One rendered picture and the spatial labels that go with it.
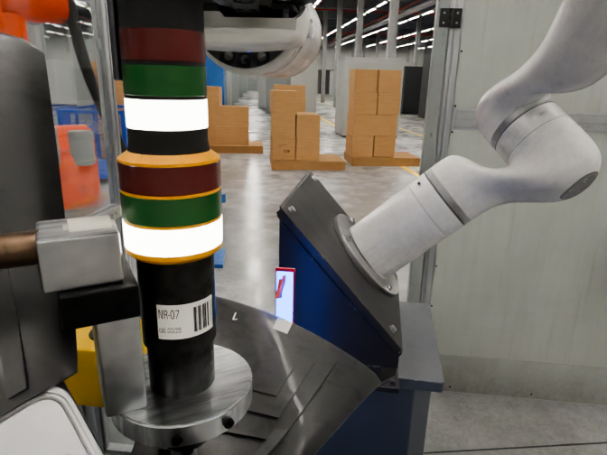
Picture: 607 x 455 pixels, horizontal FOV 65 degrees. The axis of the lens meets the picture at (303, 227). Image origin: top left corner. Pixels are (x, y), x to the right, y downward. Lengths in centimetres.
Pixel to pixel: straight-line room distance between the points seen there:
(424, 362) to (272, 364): 53
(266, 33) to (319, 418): 27
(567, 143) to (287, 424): 63
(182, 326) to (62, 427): 7
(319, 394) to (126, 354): 22
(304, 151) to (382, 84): 174
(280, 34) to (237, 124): 920
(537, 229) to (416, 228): 139
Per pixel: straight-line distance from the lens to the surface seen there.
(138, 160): 20
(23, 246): 21
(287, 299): 61
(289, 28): 26
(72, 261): 21
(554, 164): 83
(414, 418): 95
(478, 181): 84
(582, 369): 256
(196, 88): 20
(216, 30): 26
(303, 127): 777
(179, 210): 20
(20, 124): 31
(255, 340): 46
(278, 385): 40
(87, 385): 73
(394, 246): 86
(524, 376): 250
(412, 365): 91
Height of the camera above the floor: 142
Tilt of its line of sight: 17 degrees down
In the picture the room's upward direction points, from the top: 2 degrees clockwise
